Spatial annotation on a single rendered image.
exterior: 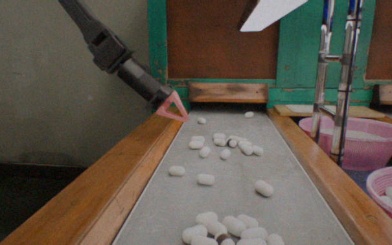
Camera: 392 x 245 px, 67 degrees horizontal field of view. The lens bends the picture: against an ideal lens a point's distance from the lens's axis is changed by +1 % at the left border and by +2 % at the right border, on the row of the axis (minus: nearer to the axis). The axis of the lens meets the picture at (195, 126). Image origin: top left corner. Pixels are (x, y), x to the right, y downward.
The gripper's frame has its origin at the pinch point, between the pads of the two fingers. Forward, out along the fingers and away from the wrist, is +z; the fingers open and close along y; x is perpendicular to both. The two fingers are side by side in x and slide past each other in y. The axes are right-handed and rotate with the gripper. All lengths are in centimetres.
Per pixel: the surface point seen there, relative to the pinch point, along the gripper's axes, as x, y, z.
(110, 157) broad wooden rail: 12.1, -17.2, -6.8
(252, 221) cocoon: -4.5, -36.5, 14.4
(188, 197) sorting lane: 2.9, -27.7, 8.1
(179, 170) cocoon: 3.5, -19.8, 5.0
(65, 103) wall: 83, 133, -69
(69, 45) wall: 47, 132, -89
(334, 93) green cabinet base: -34, 44, 38
